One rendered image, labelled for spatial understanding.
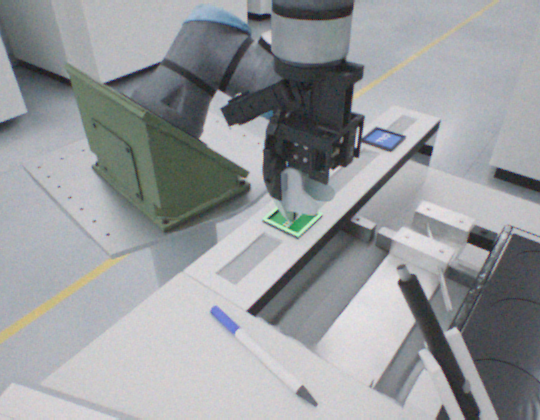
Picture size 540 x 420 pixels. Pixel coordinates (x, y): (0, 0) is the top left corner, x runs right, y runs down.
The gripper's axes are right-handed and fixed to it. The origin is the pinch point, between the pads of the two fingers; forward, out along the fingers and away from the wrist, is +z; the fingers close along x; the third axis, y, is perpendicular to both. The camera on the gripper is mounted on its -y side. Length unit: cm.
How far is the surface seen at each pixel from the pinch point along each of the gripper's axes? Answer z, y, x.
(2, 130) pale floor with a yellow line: 97, -262, 62
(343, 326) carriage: 9.4, 11.9, -4.8
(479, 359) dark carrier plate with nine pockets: 7.4, 26.6, -1.3
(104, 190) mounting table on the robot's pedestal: 15.3, -43.3, -0.2
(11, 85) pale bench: 70, -256, 74
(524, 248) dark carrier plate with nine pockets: 7.4, 26.1, 20.5
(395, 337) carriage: 9.4, 17.7, -2.5
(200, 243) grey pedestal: 31.0, -30.9, 11.6
